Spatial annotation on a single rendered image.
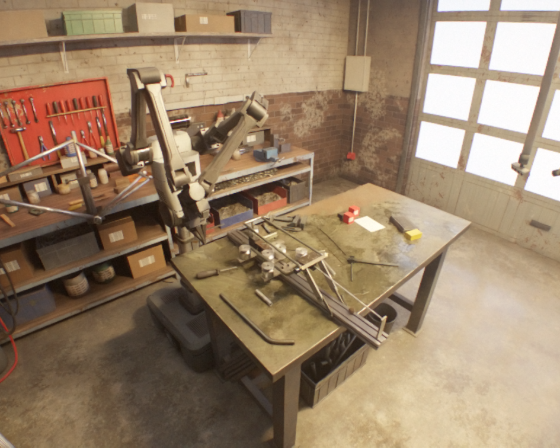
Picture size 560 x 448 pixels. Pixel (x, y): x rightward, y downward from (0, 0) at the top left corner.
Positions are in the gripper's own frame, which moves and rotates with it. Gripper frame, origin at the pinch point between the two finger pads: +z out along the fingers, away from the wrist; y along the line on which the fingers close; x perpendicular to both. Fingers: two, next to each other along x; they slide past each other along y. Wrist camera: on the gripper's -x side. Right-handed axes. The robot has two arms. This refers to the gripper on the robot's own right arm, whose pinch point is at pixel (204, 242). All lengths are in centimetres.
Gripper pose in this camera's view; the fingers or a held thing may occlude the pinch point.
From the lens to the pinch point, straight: 116.6
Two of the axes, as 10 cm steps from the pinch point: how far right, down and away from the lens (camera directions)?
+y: 7.0, -3.5, 6.2
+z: 3.6, 9.3, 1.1
